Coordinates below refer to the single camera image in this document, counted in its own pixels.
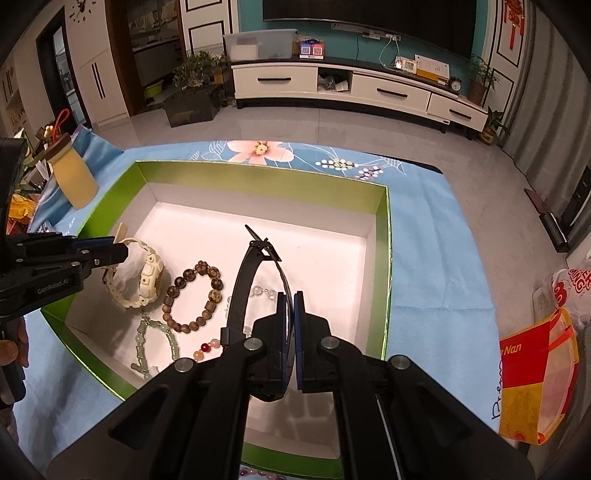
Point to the black alarm clock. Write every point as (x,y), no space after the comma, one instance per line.
(455,84)

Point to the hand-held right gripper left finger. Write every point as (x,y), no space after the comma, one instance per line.
(281,323)

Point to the cream bottle with brown lid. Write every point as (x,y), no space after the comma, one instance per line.
(76,180)

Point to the upright vacuum cleaner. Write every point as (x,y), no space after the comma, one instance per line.
(554,230)

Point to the red hanging knot ornament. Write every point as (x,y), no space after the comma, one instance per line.
(515,23)

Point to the small potted plant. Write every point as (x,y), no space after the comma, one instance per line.
(489,134)

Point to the black wristwatch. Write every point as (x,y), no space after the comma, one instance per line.
(238,286)

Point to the white plastic bag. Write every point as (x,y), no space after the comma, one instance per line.
(572,286)

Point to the white desk device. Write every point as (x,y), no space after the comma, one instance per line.
(405,64)

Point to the tall potted plant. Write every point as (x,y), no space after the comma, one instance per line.
(478,92)

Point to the bushy potted plant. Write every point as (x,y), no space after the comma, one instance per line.
(198,69)

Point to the television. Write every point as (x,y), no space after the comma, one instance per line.
(369,18)

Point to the yellow red shopping bag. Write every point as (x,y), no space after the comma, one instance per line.
(526,392)

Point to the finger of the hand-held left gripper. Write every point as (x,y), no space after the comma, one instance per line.
(106,256)
(55,241)

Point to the green cardboard box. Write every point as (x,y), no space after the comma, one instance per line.
(323,277)

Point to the white TV cabinet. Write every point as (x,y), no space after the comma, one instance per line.
(392,92)

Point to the dark crate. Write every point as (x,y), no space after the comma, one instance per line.
(189,108)

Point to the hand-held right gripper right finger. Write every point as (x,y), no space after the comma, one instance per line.
(299,332)

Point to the wall clock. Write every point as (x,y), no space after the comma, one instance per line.
(81,8)

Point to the cream wristwatch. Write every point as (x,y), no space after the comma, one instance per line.
(150,272)

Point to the pile of assorted packets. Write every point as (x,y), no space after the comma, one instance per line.
(23,207)

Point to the blue red display box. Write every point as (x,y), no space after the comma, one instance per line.
(311,50)

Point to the green basin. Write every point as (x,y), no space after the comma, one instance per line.
(153,90)

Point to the clear storage box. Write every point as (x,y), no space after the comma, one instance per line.
(258,46)

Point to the grey curtain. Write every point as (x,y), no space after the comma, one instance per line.
(545,92)

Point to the person's left hand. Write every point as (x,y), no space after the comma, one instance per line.
(11,353)

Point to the yellow white box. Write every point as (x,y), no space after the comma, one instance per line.
(431,67)

